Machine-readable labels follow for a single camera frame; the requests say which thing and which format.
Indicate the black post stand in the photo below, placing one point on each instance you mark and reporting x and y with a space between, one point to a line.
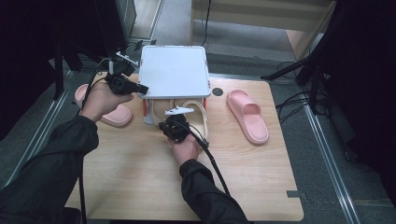
58 77

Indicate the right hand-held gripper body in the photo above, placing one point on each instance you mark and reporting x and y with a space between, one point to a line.
176 129

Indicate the dark grey cabinet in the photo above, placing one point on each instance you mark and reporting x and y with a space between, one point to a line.
126 18

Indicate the metal floor rail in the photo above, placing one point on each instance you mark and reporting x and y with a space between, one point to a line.
43 126
332 165

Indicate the wooden cabinet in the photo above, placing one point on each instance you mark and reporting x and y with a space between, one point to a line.
264 12

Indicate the pink slipper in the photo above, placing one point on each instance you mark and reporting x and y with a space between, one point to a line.
120 115
249 118

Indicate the white shoe rack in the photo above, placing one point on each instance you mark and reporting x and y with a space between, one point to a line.
174 71

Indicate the black curtain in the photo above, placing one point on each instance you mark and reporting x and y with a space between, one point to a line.
367 77
25 46

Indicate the black tripod stand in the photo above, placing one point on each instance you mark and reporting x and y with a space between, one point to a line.
313 90

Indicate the person's right hand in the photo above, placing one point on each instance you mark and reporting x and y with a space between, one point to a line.
186 152

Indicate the person's left hand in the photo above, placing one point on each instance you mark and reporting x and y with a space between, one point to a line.
99 102

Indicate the round dark table grommet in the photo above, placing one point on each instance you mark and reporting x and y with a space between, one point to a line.
217 92

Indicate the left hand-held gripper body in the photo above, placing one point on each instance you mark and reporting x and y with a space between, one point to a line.
120 82

